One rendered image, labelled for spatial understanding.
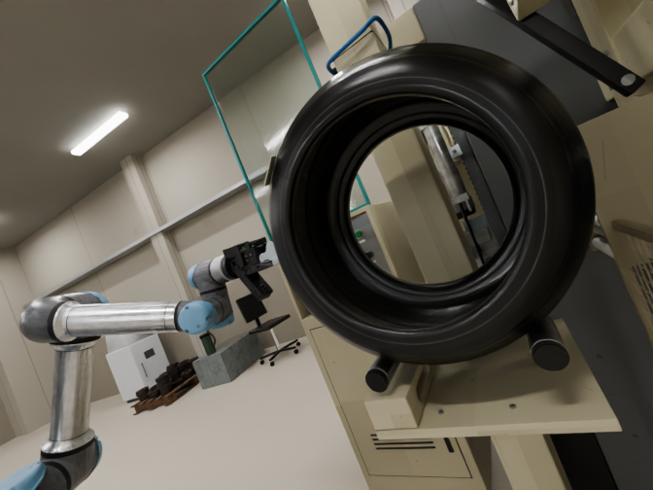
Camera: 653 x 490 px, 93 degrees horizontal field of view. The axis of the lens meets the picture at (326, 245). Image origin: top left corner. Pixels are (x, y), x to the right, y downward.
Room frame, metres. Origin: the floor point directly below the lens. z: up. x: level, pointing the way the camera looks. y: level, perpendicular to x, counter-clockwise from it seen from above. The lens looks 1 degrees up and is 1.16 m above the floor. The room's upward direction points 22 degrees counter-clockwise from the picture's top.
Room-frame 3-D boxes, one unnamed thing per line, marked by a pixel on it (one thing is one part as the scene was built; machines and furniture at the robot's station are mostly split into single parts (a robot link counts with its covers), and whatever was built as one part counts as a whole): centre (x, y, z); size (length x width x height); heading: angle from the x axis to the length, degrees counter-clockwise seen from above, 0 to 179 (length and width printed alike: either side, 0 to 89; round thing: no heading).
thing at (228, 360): (4.82, 2.10, 0.43); 0.90 x 0.72 x 0.87; 159
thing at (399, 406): (0.73, -0.08, 0.83); 0.36 x 0.09 x 0.06; 151
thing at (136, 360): (5.71, 4.02, 0.69); 0.70 x 0.59 x 1.38; 69
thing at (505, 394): (0.66, -0.20, 0.80); 0.37 x 0.36 x 0.02; 61
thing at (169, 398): (5.04, 3.07, 0.21); 1.18 x 0.82 x 0.42; 159
